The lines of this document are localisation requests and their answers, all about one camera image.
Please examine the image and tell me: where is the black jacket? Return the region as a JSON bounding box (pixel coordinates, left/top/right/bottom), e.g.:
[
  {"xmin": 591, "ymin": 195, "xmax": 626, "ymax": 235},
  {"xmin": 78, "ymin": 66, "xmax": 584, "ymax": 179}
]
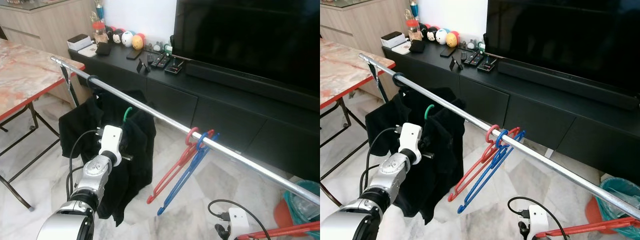
[
  {"xmin": 95, "ymin": 107, "xmax": 157, "ymax": 227},
  {"xmin": 400, "ymin": 102, "xmax": 468, "ymax": 226}
]

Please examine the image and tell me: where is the red plastic hanger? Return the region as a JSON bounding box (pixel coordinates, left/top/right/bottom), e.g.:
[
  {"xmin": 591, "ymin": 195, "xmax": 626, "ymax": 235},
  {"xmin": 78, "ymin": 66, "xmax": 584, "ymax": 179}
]
[
  {"xmin": 146, "ymin": 126, "xmax": 215, "ymax": 205},
  {"xmin": 237, "ymin": 220, "xmax": 321, "ymax": 240},
  {"xmin": 447, "ymin": 124, "xmax": 521, "ymax": 203},
  {"xmin": 535, "ymin": 216, "xmax": 640, "ymax": 240}
]

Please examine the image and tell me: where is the blue plastic hanger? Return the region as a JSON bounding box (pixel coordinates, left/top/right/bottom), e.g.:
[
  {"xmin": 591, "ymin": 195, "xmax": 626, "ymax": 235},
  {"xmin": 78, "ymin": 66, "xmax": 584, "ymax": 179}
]
[
  {"xmin": 156, "ymin": 131, "xmax": 221, "ymax": 217},
  {"xmin": 457, "ymin": 129, "xmax": 527, "ymax": 215}
]

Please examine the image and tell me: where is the black hanging garment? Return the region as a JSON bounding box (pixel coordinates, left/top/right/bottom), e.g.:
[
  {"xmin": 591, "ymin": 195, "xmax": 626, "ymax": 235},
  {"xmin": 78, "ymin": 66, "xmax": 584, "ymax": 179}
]
[
  {"xmin": 59, "ymin": 89, "xmax": 146, "ymax": 161},
  {"xmin": 365, "ymin": 86, "xmax": 468, "ymax": 166}
]

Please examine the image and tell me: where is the silver clothes rack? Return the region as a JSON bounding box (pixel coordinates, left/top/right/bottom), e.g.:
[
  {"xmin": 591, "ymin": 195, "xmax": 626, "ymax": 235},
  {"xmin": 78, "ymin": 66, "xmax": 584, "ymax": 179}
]
[
  {"xmin": 50, "ymin": 55, "xmax": 321, "ymax": 206},
  {"xmin": 358, "ymin": 52, "xmax": 640, "ymax": 221}
]

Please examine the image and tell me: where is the red bin teal liner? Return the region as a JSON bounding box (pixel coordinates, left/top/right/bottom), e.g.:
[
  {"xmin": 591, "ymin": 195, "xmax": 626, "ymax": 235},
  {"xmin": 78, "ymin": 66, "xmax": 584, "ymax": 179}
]
[
  {"xmin": 272, "ymin": 180, "xmax": 321, "ymax": 240},
  {"xmin": 585, "ymin": 177, "xmax": 640, "ymax": 236}
]

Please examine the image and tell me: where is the black TV console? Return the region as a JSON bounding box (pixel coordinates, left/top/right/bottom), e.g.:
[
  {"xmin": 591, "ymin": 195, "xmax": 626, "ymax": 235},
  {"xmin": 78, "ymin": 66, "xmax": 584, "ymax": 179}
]
[
  {"xmin": 67, "ymin": 42, "xmax": 321, "ymax": 183},
  {"xmin": 382, "ymin": 41, "xmax": 640, "ymax": 173}
]

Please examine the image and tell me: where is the white box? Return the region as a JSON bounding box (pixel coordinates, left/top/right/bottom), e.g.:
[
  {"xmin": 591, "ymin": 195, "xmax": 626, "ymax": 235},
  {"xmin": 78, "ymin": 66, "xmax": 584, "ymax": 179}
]
[
  {"xmin": 67, "ymin": 34, "xmax": 93, "ymax": 51},
  {"xmin": 381, "ymin": 31, "xmax": 407, "ymax": 48}
]

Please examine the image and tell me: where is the marble top folding table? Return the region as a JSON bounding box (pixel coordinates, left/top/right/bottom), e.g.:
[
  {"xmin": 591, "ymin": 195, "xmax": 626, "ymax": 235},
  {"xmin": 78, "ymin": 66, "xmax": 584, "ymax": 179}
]
[
  {"xmin": 320, "ymin": 37, "xmax": 396, "ymax": 193},
  {"xmin": 0, "ymin": 39, "xmax": 86, "ymax": 211}
]

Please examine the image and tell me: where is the red lidded jar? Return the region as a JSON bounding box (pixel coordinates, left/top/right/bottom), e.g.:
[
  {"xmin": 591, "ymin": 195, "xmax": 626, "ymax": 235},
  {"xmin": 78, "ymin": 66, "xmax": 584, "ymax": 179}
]
[
  {"xmin": 91, "ymin": 20, "xmax": 107, "ymax": 43},
  {"xmin": 406, "ymin": 17, "xmax": 421, "ymax": 41}
]

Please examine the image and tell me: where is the wooden cabinet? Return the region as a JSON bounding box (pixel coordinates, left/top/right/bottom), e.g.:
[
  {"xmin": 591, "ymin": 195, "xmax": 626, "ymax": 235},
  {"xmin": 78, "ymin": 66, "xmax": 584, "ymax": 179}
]
[
  {"xmin": 320, "ymin": 0, "xmax": 411, "ymax": 101},
  {"xmin": 0, "ymin": 0, "xmax": 96, "ymax": 106}
]

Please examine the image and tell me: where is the black television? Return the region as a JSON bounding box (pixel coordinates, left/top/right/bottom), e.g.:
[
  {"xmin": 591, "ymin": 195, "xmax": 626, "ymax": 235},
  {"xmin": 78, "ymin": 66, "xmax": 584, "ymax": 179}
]
[
  {"xmin": 171, "ymin": 0, "xmax": 321, "ymax": 93},
  {"xmin": 485, "ymin": 0, "xmax": 640, "ymax": 98}
]

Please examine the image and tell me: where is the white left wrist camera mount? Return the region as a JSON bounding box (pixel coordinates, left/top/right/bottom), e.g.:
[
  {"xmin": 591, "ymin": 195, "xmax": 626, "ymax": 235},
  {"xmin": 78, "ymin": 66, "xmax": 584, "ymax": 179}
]
[
  {"xmin": 397, "ymin": 122, "xmax": 423, "ymax": 165},
  {"xmin": 99, "ymin": 125, "xmax": 123, "ymax": 167}
]

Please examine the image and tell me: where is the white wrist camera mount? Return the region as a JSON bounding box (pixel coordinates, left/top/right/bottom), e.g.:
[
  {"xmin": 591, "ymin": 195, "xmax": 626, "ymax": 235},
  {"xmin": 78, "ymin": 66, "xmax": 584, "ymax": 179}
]
[
  {"xmin": 99, "ymin": 125, "xmax": 123, "ymax": 167},
  {"xmin": 527, "ymin": 204, "xmax": 550, "ymax": 240},
  {"xmin": 397, "ymin": 122, "xmax": 423, "ymax": 165},
  {"xmin": 227, "ymin": 207, "xmax": 251, "ymax": 240}
]

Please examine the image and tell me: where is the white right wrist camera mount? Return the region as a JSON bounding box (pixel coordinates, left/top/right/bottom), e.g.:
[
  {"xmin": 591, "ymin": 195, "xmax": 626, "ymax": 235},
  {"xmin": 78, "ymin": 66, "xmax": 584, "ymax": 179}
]
[
  {"xmin": 227, "ymin": 207, "xmax": 251, "ymax": 240},
  {"xmin": 527, "ymin": 204, "xmax": 550, "ymax": 240}
]

